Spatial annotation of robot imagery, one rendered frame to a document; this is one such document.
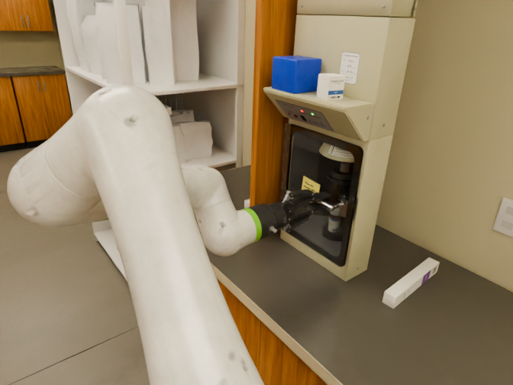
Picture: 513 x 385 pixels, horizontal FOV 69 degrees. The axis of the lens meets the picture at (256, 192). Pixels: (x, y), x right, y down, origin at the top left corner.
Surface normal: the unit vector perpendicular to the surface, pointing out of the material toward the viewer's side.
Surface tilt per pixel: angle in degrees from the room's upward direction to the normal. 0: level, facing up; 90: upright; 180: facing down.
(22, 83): 90
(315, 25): 90
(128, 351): 0
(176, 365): 48
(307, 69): 90
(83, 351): 0
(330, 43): 90
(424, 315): 0
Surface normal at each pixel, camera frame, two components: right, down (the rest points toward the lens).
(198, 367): 0.08, -0.48
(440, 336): 0.04, -0.90
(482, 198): -0.79, 0.23
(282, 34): 0.61, 0.36
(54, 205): 0.12, 0.61
